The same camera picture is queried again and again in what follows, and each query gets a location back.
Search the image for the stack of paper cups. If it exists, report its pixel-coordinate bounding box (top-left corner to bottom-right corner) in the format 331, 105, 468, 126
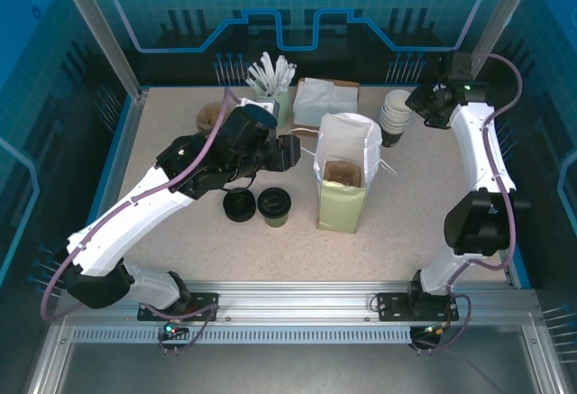
379, 88, 416, 150

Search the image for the black plastic cup lid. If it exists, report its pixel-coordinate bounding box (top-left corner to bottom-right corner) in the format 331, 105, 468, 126
255, 186, 290, 218

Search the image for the mint green straw holder cup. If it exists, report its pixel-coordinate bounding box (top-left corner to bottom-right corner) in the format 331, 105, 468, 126
254, 85, 290, 130

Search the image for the aluminium mounting rail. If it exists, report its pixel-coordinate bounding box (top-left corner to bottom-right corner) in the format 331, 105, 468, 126
58, 279, 540, 325

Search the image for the aluminium frame post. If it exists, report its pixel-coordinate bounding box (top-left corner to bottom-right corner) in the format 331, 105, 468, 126
452, 0, 536, 102
49, 0, 150, 102

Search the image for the white and green paper bag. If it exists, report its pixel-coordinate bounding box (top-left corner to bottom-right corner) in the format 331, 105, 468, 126
288, 112, 398, 235

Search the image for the small lit cable connector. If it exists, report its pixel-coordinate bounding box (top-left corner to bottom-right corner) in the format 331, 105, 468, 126
156, 319, 190, 344
418, 321, 452, 341

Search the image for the slotted grey cable tray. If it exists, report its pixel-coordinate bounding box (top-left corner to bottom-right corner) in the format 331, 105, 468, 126
69, 325, 427, 345

